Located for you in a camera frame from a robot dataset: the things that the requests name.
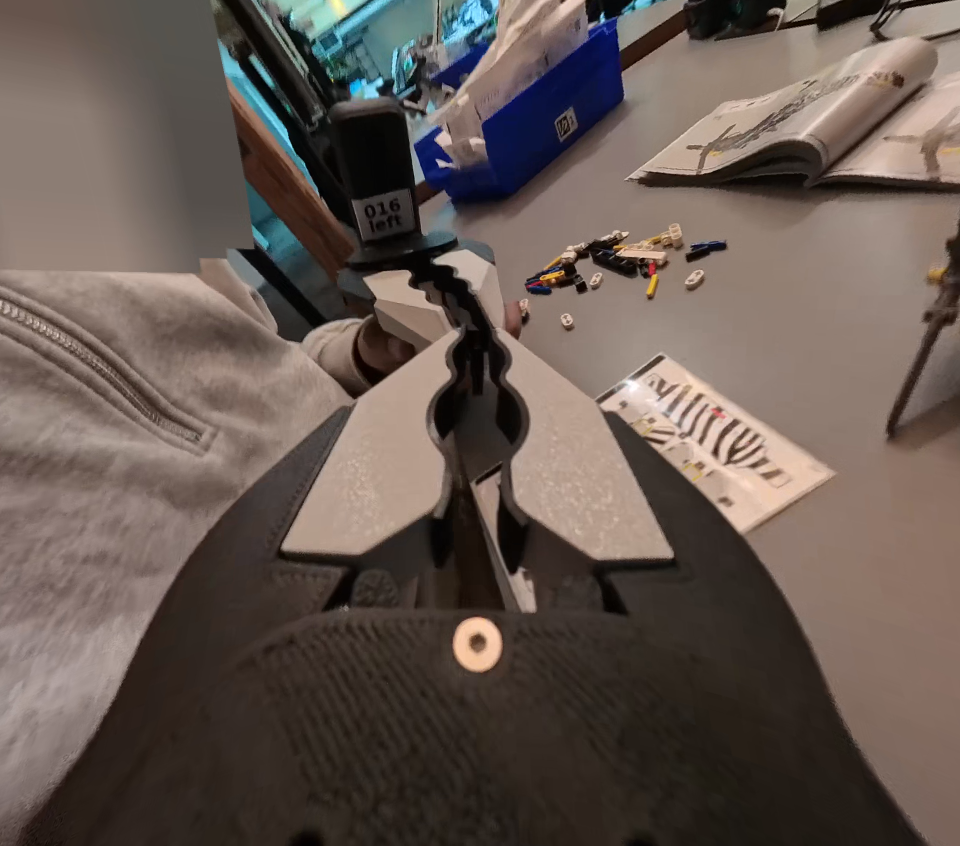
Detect wooden post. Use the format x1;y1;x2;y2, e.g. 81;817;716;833
223;79;357;279

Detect zebra striped sticker sheet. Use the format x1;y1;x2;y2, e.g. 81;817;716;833
596;353;837;534

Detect lego propeller plane model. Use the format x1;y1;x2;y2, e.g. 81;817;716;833
885;216;960;441

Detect open instruction booklet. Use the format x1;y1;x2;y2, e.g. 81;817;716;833
626;34;960;189

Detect person's left forearm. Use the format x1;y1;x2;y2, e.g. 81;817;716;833
302;318;376;399

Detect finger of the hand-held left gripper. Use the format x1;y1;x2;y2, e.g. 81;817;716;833
441;243;502;337
367;268;459;347

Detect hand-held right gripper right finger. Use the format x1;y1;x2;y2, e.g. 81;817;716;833
480;327;676;573

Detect white paper bags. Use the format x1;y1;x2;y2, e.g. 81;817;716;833
429;0;591;171

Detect blue plastic bin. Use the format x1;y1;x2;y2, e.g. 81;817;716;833
412;17;626;204

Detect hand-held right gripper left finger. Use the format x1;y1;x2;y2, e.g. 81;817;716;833
279;327;470;562

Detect pile of loose lego pieces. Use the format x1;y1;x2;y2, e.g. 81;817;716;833
522;222;729;331

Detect person's left hand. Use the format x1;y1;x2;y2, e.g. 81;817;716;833
354;300;528;388

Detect black device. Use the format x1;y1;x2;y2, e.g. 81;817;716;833
682;0;789;42

